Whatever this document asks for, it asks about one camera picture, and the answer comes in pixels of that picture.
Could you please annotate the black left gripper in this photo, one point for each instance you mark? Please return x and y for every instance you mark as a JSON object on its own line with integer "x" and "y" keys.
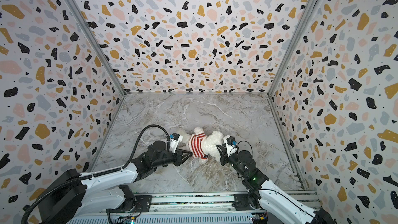
{"x": 180, "y": 156}

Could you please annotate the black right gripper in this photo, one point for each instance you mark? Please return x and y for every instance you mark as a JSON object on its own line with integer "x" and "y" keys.
{"x": 226, "y": 154}

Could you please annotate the red white striped sweater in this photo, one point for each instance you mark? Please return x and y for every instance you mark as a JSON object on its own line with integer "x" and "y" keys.
{"x": 195, "y": 146}

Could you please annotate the white plush teddy bear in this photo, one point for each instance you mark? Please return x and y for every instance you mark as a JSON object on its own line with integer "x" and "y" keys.
{"x": 208, "y": 144}

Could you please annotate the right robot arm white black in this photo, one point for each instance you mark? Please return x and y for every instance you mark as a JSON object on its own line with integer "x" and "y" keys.
{"x": 290, "y": 210}

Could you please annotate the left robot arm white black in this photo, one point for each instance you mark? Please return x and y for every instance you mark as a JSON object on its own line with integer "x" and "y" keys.
{"x": 74, "y": 194}

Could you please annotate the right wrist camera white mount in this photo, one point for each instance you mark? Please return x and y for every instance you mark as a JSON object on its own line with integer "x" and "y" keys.
{"x": 231, "y": 145}

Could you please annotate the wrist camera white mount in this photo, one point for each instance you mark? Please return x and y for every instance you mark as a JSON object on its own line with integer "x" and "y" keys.
{"x": 175, "y": 139}
{"x": 231, "y": 145}

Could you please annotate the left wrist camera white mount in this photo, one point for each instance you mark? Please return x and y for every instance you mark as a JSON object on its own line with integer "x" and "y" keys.
{"x": 175, "y": 139}

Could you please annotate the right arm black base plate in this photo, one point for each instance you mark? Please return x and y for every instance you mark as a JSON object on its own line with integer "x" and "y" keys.
{"x": 253, "y": 202}

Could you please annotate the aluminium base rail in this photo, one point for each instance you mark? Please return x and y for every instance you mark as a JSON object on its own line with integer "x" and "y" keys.
{"x": 194, "y": 208}

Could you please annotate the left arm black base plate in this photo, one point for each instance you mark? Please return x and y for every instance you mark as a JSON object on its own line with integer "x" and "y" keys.
{"x": 139, "y": 204}

